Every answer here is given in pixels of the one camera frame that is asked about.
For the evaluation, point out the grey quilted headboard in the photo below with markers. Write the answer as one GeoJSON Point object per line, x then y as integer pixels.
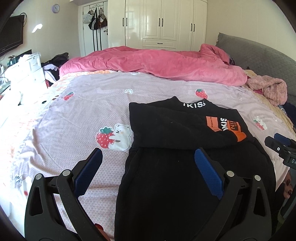
{"type": "Point", "coordinates": [261, 59]}

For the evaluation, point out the black printed sweatshirt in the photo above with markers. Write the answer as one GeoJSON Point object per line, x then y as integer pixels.
{"type": "Point", "coordinates": [162, 195]}

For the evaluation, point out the light pink fuzzy garment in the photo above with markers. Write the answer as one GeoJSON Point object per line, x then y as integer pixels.
{"type": "Point", "coordinates": [273, 89]}

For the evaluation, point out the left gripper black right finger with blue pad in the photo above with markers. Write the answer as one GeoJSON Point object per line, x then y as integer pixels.
{"type": "Point", "coordinates": [226, 206]}

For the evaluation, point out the operator hand fingertips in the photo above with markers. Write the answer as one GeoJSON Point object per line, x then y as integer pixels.
{"type": "Point", "coordinates": [100, 228]}

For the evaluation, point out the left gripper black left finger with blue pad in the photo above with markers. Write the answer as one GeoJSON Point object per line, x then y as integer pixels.
{"type": "Point", "coordinates": [42, 218]}

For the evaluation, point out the round wall clock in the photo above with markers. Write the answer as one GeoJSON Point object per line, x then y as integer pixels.
{"type": "Point", "coordinates": [55, 8]}

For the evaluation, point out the dark clothes pile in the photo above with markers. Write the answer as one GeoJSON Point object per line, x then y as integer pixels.
{"type": "Point", "coordinates": [51, 68]}

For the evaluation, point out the black wall television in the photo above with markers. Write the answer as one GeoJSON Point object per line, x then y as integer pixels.
{"type": "Point", "coordinates": [12, 34]}

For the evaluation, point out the pink plush blanket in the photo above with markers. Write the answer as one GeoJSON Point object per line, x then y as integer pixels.
{"type": "Point", "coordinates": [209, 64]}

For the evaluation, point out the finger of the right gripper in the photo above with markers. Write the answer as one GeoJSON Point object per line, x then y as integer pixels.
{"type": "Point", "coordinates": [282, 139]}
{"type": "Point", "coordinates": [273, 144]}

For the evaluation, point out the white door with bags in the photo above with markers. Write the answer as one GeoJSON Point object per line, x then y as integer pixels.
{"type": "Point", "coordinates": [92, 26]}

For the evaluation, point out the cream white wardrobe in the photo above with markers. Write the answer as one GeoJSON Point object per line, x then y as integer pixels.
{"type": "Point", "coordinates": [158, 24]}

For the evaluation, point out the pink strawberry bear bedsheet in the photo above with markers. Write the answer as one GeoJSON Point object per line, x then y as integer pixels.
{"type": "Point", "coordinates": [61, 129]}

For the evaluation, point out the dark navy garment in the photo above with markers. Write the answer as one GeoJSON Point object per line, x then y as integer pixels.
{"type": "Point", "coordinates": [290, 110]}

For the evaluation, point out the white drawer cabinet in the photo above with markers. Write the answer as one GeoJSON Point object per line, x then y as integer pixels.
{"type": "Point", "coordinates": [27, 75]}

